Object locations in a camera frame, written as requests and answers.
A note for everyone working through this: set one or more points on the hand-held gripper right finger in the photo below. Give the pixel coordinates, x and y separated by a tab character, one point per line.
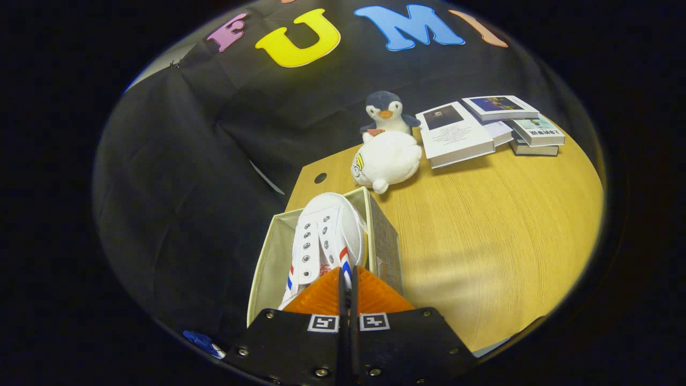
407	348

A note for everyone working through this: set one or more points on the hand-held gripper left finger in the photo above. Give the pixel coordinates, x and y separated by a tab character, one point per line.
289	348

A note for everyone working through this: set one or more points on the grey fabric storage box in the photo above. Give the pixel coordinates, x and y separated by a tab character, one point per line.
386	246

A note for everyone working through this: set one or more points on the white striped canvas shoe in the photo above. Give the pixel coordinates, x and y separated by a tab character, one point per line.
327	214

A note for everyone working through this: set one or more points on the blue item on floor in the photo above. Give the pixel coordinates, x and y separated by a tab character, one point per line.
202	343

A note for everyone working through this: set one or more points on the white round plush toy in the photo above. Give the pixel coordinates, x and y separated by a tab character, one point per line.
388	161

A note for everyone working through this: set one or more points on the white book with portrait cover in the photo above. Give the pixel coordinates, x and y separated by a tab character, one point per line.
453	136

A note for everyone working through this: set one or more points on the grey white penguin plush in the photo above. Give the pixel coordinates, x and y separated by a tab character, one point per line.
386	115

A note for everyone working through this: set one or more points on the plain white book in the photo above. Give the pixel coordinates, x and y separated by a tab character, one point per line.
501	133

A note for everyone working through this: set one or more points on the dark grey book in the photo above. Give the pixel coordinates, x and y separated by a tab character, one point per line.
536	150

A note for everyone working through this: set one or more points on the book with pale teal cover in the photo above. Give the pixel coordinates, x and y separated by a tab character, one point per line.
538	131

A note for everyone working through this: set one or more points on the book with blue cover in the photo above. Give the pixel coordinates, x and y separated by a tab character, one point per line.
498	106

